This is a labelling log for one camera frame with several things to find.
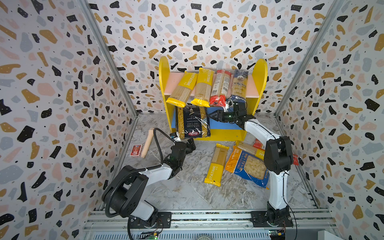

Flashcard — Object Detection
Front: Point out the black corrugated cable hose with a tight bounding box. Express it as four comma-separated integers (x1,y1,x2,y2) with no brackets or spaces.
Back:
104,127,176,218

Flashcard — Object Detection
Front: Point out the red long spaghetti pack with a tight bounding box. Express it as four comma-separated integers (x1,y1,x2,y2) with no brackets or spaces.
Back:
253,139,299,166

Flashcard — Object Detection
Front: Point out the yellow shelf unit frame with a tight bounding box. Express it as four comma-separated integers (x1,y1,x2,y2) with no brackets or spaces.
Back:
158,56,268,142

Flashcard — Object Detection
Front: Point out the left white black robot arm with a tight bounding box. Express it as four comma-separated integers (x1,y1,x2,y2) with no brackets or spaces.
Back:
102,139,196,226

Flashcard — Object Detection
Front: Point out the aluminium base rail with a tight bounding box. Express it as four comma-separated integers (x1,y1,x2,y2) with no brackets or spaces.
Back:
83,209,342,240

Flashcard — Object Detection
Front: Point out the dark penne pasta bag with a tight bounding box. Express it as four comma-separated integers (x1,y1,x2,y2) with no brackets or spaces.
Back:
176,107,211,140

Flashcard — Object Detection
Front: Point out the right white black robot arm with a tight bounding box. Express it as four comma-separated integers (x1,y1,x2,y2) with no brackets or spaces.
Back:
208,103,295,227

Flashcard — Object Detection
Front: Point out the yellow Pastatime spaghetti pack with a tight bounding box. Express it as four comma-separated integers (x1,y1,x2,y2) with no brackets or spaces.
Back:
166,72,198,108

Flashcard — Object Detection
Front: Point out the blue orange orecchiette bag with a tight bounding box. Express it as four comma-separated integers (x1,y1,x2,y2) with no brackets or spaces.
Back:
225,146,269,188

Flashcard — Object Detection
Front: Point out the wooden rolling pin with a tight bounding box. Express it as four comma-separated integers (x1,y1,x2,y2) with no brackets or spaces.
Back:
141,128,154,159

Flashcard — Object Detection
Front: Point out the blue yellow spaghetti pack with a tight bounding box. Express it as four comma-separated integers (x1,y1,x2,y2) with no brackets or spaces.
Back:
229,70,249,103

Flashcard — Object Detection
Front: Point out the pink upper shelf board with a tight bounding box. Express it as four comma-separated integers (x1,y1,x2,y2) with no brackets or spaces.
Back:
163,72,263,98

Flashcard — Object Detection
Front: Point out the red playing card box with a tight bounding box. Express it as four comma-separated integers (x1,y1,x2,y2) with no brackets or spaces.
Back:
130,145,142,157

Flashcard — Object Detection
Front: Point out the red clear spaghetti pack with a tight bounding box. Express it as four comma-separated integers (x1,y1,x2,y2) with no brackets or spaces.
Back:
210,70,232,107

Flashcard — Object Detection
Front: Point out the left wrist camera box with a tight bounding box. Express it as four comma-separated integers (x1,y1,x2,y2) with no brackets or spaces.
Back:
170,132,182,143

